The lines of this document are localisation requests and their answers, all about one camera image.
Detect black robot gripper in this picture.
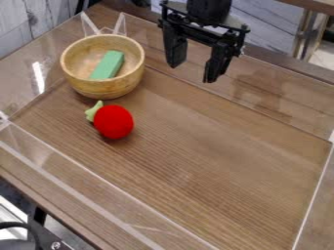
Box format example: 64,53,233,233
160,0,251,83

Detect green rectangular stick block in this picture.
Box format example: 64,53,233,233
89,51,124,80

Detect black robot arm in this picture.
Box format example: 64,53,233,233
157,0,251,83

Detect light wooden bowl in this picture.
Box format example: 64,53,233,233
60,34,144,100

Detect red plush tomato toy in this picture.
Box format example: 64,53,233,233
84,101,135,140

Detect wooden stool in background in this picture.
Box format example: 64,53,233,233
277,0,334,61

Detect clear acrylic tray walls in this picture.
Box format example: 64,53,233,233
0,17,334,250

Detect black table leg bracket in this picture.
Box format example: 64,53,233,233
28,206,73,250

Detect black cable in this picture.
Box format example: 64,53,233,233
0,222,40,250

